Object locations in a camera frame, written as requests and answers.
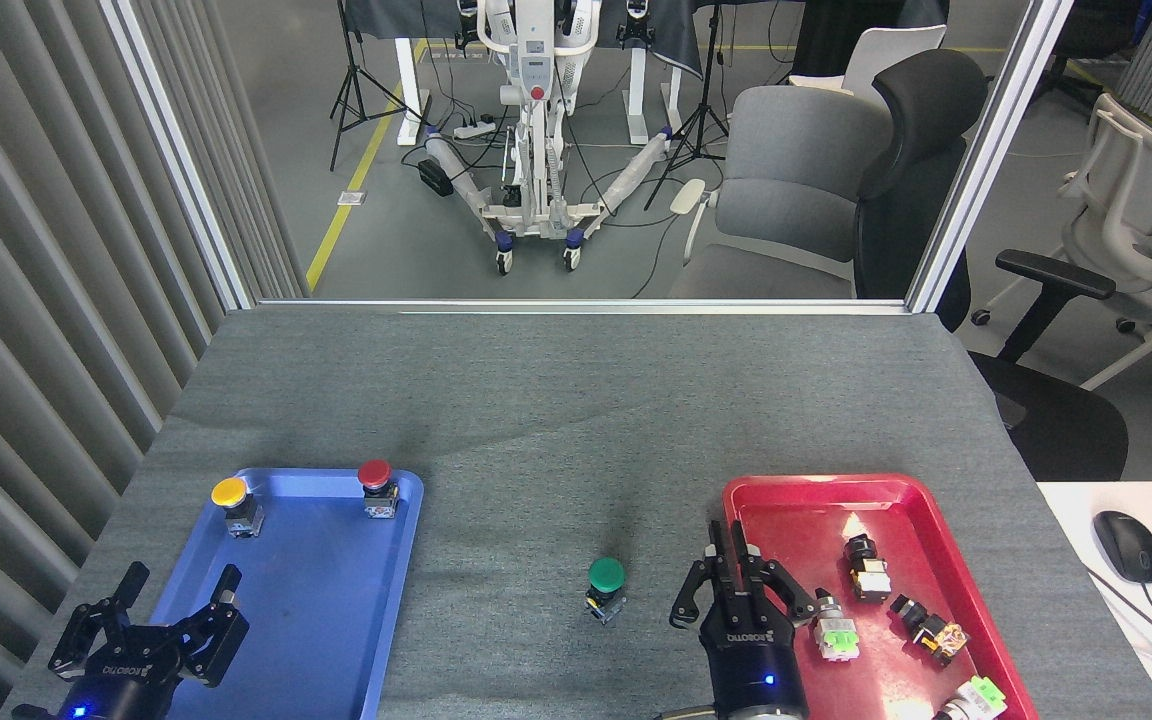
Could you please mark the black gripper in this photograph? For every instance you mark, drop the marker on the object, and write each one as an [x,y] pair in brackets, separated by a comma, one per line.
[751,665]
[126,680]

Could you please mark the green push button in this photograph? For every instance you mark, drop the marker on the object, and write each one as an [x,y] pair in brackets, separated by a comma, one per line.
[606,573]

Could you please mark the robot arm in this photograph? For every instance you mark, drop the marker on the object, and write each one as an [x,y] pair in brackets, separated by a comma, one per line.
[696,714]
[36,713]

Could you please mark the yellow push button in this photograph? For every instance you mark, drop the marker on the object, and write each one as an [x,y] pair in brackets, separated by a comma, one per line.
[229,491]

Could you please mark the red push button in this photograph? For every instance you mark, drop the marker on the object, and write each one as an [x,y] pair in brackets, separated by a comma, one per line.
[374,473]

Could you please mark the red plastic tray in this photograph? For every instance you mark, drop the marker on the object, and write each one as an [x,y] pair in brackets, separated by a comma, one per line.
[896,510]

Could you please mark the blue plastic tray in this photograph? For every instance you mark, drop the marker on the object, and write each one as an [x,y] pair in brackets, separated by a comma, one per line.
[356,600]

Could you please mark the white desk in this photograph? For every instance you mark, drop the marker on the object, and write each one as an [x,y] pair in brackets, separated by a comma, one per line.
[1076,520]

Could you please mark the black computer mouse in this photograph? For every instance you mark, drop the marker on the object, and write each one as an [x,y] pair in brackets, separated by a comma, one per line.
[1128,545]

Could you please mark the grey office chair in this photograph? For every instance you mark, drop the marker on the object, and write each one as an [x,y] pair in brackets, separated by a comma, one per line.
[796,150]

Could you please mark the metal floor socket plate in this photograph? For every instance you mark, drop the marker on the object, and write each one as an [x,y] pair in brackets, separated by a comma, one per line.
[352,198]

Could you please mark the black tripod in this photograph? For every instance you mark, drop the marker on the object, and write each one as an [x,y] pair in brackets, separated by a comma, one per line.
[351,70]
[704,110]

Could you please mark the black office chair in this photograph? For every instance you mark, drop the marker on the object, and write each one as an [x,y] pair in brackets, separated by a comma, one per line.
[926,110]

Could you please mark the black power adapter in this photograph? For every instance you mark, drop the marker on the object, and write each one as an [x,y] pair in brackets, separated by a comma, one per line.
[434,178]

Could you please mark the white power strip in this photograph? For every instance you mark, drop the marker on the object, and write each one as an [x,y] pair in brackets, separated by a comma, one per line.
[474,129]

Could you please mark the black cloth covered desk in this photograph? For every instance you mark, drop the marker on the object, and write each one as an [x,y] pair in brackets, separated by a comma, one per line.
[671,35]

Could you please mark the white chair backrest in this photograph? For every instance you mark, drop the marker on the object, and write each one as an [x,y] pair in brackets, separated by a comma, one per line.
[896,50]

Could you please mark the white mesh office chair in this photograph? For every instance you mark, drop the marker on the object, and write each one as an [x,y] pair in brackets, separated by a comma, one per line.
[1136,190]

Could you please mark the white wheeled stand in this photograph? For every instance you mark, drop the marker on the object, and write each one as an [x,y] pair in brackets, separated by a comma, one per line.
[536,60]

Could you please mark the silver switch with green base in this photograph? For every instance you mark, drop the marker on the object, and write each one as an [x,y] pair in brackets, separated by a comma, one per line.
[981,695]
[836,632]

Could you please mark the black switch with white base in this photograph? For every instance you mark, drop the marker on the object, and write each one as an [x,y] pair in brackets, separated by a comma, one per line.
[868,575]

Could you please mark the black switch with amber base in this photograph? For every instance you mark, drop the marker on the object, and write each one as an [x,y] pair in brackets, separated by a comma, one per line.
[936,632]

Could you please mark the silver frame crossbar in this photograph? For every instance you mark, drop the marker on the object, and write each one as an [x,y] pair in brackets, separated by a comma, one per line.
[586,306]

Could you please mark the grey slatted wall panel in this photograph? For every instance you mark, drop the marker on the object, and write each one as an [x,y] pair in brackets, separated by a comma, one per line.
[36,250]

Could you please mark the silver frame post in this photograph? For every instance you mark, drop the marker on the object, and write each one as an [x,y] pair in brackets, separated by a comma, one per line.
[991,150]
[176,150]

